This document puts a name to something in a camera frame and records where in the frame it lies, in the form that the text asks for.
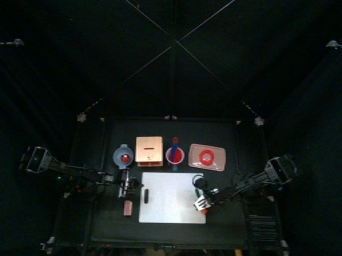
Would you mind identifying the white cutting board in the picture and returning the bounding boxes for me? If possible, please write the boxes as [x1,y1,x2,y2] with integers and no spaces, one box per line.
[138,171,209,225]

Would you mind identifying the pink rectangular block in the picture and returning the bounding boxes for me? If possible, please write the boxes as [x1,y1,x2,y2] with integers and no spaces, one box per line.
[123,200,135,217]

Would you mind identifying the grey-blue bowl with spout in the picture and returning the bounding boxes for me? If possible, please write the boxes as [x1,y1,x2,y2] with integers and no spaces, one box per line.
[111,143,135,171]

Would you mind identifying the light wooden box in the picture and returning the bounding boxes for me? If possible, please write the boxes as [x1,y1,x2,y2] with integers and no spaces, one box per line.
[135,135,165,168]

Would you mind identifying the pink cup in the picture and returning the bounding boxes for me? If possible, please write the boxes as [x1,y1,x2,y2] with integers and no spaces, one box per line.
[165,146,186,166]

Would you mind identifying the pink rectangular tray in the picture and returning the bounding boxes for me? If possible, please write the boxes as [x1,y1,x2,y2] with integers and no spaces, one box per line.
[188,143,228,173]

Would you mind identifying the blue toy utensil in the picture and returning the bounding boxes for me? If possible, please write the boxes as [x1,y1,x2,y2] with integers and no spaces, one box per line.
[170,136,181,172]

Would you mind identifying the grey printed label sticker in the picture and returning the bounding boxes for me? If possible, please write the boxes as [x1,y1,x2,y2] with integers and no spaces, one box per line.
[249,214,278,244]

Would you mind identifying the red ring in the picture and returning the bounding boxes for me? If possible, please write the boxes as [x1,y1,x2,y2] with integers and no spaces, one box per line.
[198,149,216,167]

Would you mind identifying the thin white cord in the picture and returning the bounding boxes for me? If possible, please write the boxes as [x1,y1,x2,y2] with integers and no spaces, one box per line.
[119,0,237,86]
[123,0,226,86]

